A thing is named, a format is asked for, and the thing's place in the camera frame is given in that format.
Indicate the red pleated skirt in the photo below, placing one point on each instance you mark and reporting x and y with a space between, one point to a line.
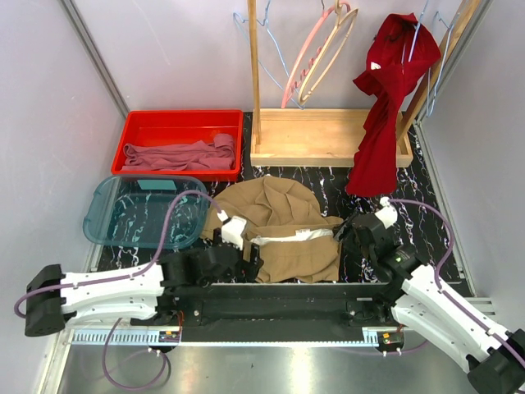
390 81

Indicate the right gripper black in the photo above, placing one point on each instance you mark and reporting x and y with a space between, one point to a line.
347 225

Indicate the left wooden rack post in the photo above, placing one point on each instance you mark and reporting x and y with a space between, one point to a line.
253 45

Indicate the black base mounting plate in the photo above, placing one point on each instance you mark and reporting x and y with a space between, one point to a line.
289 312

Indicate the wooden rack post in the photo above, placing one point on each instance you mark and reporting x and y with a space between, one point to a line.
423 100
253 45

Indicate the pink plastic hanger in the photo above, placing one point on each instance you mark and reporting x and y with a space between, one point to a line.
291 88

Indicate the light blue wire hanger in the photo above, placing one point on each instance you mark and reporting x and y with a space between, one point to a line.
416 31

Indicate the tan brown garment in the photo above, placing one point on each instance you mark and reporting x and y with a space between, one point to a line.
284 219

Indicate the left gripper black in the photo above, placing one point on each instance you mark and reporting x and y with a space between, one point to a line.
245 268

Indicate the aluminium rail frame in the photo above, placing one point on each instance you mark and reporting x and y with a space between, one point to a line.
117 357

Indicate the mauve pink garment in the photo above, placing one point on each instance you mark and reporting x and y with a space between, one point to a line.
198 156

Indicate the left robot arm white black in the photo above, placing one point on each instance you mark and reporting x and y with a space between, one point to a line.
146 296

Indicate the right wooden rack post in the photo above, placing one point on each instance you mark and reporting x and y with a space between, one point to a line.
423 100

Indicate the wooden rack base tray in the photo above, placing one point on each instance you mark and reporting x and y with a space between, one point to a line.
307 138

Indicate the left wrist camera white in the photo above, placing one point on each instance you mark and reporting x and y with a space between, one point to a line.
232 229

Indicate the beige wooden hanger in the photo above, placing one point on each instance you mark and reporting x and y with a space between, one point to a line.
325 55

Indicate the teal transparent plastic tub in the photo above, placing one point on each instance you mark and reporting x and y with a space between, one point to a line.
129 211

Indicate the blue wire hanger left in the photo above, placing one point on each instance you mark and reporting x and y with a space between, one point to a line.
271 61

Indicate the red plastic bin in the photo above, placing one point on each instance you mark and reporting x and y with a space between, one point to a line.
155 128

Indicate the blue wire hanger far right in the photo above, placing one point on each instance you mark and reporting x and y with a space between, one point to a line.
434 77

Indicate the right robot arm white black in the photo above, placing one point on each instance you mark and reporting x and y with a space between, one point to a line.
416 297

